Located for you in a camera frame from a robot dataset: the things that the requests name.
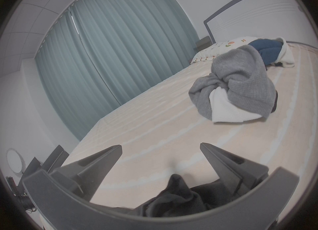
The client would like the blue-green curtain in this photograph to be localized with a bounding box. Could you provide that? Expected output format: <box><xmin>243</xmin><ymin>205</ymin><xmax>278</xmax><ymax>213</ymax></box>
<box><xmin>35</xmin><ymin>13</ymin><xmax>121</xmax><ymax>142</ymax></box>
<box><xmin>71</xmin><ymin>0</ymin><xmax>200</xmax><ymax>106</ymax></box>

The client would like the round white mirror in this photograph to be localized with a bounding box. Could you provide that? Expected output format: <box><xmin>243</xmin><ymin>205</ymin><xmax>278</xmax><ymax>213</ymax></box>
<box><xmin>6</xmin><ymin>148</ymin><xmax>25</xmax><ymax>174</ymax></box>

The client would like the black chest of drawers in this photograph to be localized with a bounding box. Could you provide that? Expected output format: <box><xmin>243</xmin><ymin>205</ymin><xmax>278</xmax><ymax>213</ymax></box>
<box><xmin>47</xmin><ymin>144</ymin><xmax>70</xmax><ymax>173</ymax></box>

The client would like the white printed pillow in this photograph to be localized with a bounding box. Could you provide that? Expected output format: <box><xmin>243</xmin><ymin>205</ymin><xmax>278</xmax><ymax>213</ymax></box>
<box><xmin>191</xmin><ymin>36</ymin><xmax>251</xmax><ymax>63</ymax></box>

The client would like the pile of clothes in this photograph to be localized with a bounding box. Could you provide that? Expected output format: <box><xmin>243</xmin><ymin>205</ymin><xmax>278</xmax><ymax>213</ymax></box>
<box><xmin>188</xmin><ymin>37</ymin><xmax>295</xmax><ymax>123</ymax></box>

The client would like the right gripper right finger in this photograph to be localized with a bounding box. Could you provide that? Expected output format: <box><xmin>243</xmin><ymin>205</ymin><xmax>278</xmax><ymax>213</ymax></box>
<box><xmin>200</xmin><ymin>143</ymin><xmax>269</xmax><ymax>195</ymax></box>

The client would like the bed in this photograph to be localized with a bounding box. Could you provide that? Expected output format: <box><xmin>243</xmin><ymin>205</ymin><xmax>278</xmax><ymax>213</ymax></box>
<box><xmin>40</xmin><ymin>0</ymin><xmax>318</xmax><ymax>224</ymax></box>

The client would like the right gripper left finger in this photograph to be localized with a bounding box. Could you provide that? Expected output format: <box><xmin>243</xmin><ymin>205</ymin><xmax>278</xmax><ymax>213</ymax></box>
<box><xmin>51</xmin><ymin>145</ymin><xmax>123</xmax><ymax>201</ymax></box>

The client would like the black table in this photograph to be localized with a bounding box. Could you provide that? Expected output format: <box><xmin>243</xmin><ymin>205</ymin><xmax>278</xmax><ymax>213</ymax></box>
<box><xmin>23</xmin><ymin>157</ymin><xmax>42</xmax><ymax>175</ymax></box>

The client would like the grey bedside table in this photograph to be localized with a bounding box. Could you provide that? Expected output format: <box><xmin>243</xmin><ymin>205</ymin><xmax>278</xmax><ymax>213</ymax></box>
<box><xmin>195</xmin><ymin>36</ymin><xmax>212</xmax><ymax>50</ymax></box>

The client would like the black T-shirt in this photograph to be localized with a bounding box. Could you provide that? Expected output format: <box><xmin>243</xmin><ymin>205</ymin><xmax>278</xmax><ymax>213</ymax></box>
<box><xmin>134</xmin><ymin>174</ymin><xmax>239</xmax><ymax>218</ymax></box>

